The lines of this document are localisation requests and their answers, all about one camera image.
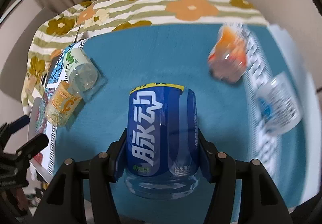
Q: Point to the white blue label cup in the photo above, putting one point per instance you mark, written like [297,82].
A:
[279,105]

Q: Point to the orange cartoon plastic cup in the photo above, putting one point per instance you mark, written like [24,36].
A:
[227,60]

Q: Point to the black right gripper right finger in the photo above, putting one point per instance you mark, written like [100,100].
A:
[261,201]

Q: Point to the orange label clear cup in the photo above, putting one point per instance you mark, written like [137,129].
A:
[62,104]

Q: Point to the blue plastic cup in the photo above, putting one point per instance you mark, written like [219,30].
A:
[162,141]

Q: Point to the teal patterned cloth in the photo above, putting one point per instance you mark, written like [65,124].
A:
[227,114]

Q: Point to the floral striped quilt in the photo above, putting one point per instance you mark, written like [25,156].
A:
[92,18]

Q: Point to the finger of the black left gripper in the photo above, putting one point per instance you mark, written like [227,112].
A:
[30,149]
[8,129]

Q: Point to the green label clear cup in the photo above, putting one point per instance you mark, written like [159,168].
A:
[81,72]

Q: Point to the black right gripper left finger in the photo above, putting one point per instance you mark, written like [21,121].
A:
[63,201]

